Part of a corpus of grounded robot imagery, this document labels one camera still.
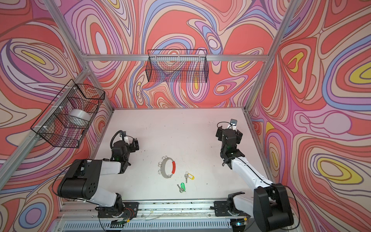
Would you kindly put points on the black wire basket back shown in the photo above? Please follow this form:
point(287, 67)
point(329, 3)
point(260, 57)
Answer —
point(177, 65)

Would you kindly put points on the aluminium table edge rail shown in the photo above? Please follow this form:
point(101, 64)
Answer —
point(187, 215)

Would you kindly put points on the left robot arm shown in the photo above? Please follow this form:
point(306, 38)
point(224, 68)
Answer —
point(81, 182)

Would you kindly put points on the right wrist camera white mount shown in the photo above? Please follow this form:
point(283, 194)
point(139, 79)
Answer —
point(233, 124)

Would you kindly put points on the metal keyring disc red grip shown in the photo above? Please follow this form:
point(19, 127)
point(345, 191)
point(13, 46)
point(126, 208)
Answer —
point(167, 167)

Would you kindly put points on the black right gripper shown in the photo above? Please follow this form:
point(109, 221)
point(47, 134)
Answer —
point(219, 133)

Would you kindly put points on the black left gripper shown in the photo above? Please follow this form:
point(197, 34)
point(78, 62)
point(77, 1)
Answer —
point(132, 148)

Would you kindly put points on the black wire basket left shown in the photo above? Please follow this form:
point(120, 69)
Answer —
point(56, 128)

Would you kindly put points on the grey tape roll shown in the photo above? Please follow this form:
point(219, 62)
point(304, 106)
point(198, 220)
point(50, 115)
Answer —
point(79, 117)

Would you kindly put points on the green plastic key tag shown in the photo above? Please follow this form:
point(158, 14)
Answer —
point(183, 186)

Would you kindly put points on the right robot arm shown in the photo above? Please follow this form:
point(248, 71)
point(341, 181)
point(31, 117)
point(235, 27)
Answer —
point(270, 205)

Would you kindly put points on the black wire basket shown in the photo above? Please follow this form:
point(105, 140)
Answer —
point(177, 65)
point(56, 128)

